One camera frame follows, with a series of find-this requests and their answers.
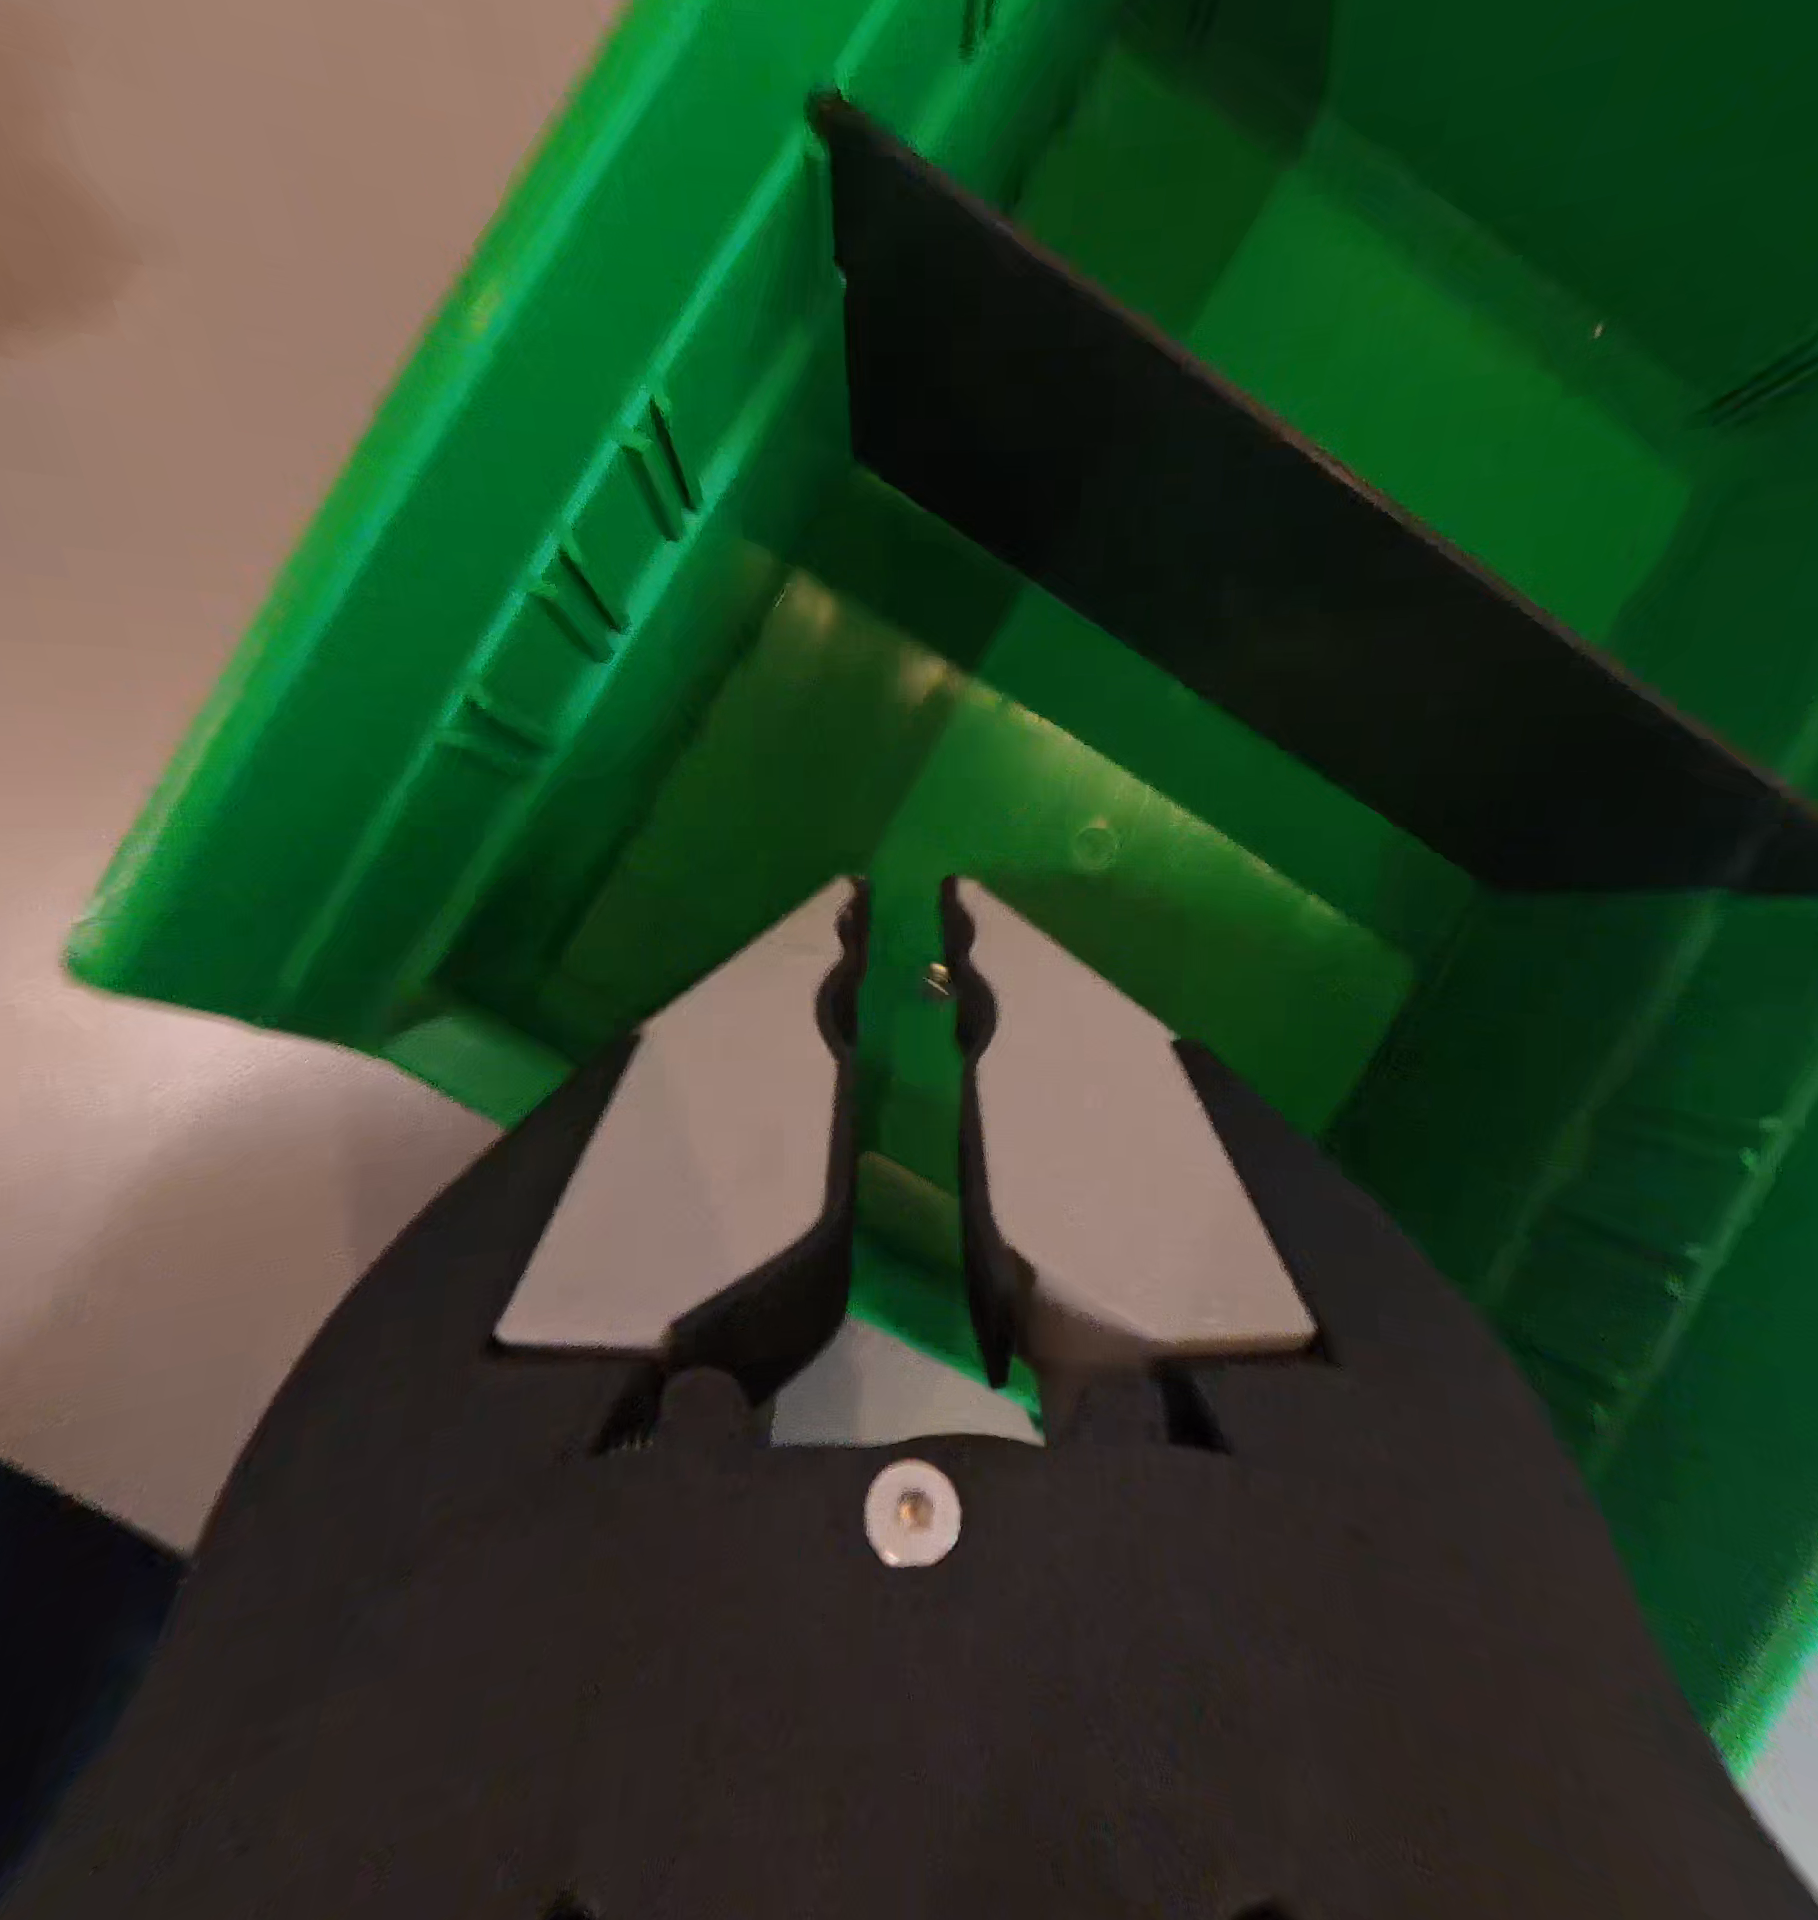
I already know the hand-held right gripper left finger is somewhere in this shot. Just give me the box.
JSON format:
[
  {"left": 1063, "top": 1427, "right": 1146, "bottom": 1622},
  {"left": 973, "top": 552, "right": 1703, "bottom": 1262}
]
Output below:
[{"left": 491, "top": 873, "right": 871, "bottom": 1407}]

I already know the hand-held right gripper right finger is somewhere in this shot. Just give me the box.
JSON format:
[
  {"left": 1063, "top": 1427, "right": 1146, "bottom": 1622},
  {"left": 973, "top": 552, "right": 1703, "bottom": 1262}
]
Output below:
[{"left": 937, "top": 873, "right": 1322, "bottom": 1393}]

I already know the green plastic bin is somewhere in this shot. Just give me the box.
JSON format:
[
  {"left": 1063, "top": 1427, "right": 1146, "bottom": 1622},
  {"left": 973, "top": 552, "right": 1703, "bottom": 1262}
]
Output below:
[{"left": 67, "top": 0, "right": 1818, "bottom": 1785}]

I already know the black bin divider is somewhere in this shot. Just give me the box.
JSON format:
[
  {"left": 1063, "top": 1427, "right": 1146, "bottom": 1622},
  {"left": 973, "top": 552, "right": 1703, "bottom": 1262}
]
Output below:
[{"left": 803, "top": 90, "right": 1818, "bottom": 903}]

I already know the person's dark clothing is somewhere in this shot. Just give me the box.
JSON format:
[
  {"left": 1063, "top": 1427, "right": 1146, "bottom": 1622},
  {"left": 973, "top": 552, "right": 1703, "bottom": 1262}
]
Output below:
[{"left": 0, "top": 1431, "right": 198, "bottom": 1920}]

